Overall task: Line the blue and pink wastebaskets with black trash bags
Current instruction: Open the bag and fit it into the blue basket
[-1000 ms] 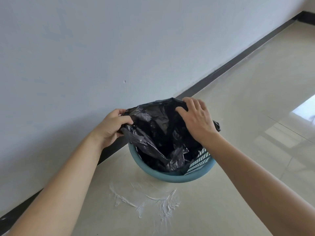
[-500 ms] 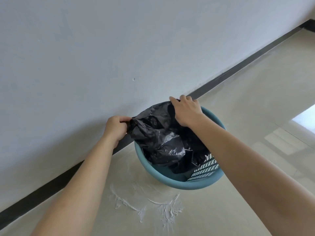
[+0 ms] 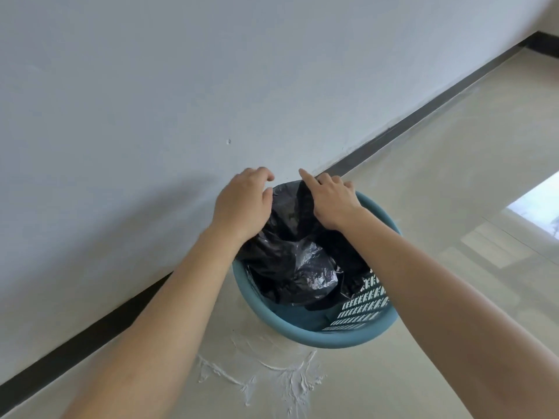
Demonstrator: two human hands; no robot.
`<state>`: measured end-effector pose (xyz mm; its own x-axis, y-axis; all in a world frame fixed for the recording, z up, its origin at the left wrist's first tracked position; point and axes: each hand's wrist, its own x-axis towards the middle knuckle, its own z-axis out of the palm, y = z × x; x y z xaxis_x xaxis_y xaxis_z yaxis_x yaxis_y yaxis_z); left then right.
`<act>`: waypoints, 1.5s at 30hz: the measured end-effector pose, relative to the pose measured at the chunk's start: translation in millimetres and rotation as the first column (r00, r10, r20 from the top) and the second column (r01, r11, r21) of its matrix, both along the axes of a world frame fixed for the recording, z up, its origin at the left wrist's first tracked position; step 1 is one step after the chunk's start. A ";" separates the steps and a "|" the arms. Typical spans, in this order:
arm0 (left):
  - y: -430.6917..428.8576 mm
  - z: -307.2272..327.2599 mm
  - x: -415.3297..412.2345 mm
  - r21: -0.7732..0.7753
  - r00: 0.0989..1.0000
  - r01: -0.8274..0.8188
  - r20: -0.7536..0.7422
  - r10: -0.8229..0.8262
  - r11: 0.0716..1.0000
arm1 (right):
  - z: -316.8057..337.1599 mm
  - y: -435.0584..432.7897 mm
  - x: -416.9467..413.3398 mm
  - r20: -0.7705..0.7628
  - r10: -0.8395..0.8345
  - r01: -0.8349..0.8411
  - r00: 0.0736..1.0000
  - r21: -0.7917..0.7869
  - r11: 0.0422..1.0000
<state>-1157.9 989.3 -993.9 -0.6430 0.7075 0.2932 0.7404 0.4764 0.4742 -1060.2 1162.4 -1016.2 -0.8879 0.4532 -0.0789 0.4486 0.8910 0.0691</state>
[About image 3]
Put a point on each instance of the person's left hand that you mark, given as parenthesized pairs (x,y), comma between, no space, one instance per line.
(240,205)

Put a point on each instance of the person's right hand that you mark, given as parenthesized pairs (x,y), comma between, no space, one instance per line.
(336,202)

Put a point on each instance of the black trash bag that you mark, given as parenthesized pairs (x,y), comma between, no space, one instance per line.
(301,266)

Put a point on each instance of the teal plastic waste basket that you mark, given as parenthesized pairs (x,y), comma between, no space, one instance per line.
(305,338)

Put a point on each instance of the person's right forearm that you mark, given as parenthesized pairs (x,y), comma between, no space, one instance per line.
(436,309)

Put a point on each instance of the person's left forearm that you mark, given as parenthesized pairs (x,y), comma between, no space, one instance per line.
(166,322)

